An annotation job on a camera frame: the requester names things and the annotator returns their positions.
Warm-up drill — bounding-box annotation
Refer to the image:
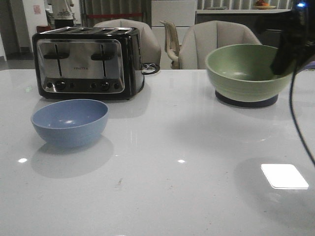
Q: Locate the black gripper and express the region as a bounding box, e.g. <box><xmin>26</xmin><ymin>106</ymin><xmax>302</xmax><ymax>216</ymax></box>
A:
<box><xmin>254</xmin><ymin>0</ymin><xmax>315</xmax><ymax>76</ymax></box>

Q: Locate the green bowl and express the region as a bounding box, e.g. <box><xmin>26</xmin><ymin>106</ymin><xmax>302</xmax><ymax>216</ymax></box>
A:
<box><xmin>205</xmin><ymin>44</ymin><xmax>294</xmax><ymax>102</ymax></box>

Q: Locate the blue bowl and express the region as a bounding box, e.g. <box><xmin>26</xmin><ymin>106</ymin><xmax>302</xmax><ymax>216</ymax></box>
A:
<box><xmin>31</xmin><ymin>99</ymin><xmax>109</xmax><ymax>148</ymax></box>

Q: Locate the dark grey counter unit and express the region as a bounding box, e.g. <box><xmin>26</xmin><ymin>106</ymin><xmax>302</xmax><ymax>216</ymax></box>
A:
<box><xmin>195</xmin><ymin>9</ymin><xmax>289</xmax><ymax>47</ymax></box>

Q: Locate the fruit plate on counter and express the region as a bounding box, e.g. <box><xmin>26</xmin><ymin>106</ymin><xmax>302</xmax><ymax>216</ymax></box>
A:
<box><xmin>253</xmin><ymin>0</ymin><xmax>276</xmax><ymax>10</ymax></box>

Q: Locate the dark blue saucepan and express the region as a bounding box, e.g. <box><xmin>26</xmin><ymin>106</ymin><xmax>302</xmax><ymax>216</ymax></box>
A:
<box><xmin>215</xmin><ymin>91</ymin><xmax>279</xmax><ymax>108</ymax></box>

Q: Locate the right beige upholstered chair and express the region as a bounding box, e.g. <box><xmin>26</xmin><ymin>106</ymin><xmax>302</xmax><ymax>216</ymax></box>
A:
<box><xmin>179</xmin><ymin>21</ymin><xmax>261</xmax><ymax>69</ymax></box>

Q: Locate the beige upholstered chair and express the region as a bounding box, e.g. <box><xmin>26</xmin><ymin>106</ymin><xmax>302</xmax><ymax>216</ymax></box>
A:
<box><xmin>94</xmin><ymin>19</ymin><xmax>161</xmax><ymax>65</ymax></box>
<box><xmin>179</xmin><ymin>21</ymin><xmax>261</xmax><ymax>69</ymax></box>

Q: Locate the white cabinet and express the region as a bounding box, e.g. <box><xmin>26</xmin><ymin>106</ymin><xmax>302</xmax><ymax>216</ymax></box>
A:
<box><xmin>151</xmin><ymin>0</ymin><xmax>196</xmax><ymax>69</ymax></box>

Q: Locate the cream plastic chair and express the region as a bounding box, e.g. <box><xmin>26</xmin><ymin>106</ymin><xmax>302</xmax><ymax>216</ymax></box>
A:
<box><xmin>160</xmin><ymin>20</ymin><xmax>181</xmax><ymax>69</ymax></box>

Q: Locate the left beige upholstered chair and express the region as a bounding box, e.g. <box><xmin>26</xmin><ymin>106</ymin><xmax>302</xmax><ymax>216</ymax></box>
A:
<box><xmin>94</xmin><ymin>19</ymin><xmax>161</xmax><ymax>65</ymax></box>

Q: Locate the black chrome toaster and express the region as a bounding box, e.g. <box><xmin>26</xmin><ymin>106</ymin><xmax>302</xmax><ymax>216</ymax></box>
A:
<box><xmin>32</xmin><ymin>27</ymin><xmax>144</xmax><ymax>100</ymax></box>

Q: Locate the red box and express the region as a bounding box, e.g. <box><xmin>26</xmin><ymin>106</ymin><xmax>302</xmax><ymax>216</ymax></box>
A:
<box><xmin>36</xmin><ymin>25</ymin><xmax>52</xmax><ymax>33</ymax></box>

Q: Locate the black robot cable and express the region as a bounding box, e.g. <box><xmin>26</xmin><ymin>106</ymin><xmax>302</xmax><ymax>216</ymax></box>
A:
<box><xmin>289</xmin><ymin>71</ymin><xmax>315</xmax><ymax>168</ymax></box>

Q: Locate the black toaster power cable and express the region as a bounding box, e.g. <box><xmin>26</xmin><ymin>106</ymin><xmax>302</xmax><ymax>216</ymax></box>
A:
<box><xmin>141</xmin><ymin>62</ymin><xmax>160</xmax><ymax>75</ymax></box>

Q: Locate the pink wall poster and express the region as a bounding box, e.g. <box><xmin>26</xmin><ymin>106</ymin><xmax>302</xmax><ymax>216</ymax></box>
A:
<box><xmin>33</xmin><ymin>4</ymin><xmax>41</xmax><ymax>15</ymax></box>

